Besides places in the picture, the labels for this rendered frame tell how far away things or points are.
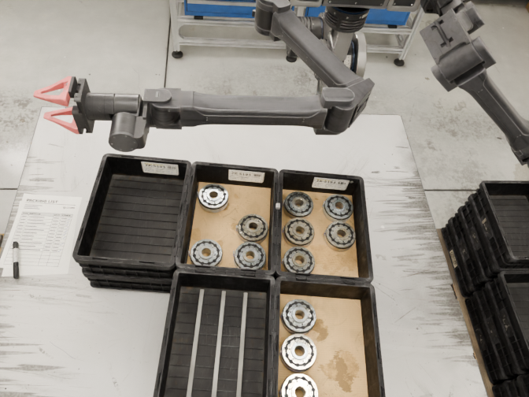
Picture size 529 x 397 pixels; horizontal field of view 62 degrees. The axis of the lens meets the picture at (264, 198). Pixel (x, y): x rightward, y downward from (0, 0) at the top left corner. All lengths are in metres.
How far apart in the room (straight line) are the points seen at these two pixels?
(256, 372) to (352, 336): 0.31
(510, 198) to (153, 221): 1.69
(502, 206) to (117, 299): 1.76
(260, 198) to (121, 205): 0.48
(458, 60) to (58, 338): 1.35
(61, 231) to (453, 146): 2.46
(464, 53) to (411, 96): 2.41
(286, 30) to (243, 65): 2.17
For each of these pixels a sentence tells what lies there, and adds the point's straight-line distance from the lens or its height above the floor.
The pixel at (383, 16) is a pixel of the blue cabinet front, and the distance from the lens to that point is 3.38.
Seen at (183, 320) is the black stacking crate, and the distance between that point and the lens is 1.40.
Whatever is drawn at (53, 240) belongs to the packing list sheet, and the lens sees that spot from 1.74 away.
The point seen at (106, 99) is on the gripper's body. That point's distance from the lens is 0.98.
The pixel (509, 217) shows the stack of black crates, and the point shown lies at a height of 0.49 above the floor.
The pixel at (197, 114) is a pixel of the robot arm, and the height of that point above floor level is 1.46.
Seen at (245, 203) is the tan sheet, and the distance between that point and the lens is 1.57.
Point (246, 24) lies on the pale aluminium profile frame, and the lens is 3.22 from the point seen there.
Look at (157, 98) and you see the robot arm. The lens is 0.95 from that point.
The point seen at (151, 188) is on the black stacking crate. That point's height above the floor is 0.83.
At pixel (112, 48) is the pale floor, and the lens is 3.51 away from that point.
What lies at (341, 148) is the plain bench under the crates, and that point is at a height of 0.70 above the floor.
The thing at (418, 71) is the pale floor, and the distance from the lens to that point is 3.67.
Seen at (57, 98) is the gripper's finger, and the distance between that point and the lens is 0.98.
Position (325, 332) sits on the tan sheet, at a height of 0.83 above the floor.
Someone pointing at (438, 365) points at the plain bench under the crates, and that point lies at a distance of 1.65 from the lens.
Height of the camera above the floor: 2.15
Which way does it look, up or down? 56 degrees down
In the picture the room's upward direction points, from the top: 10 degrees clockwise
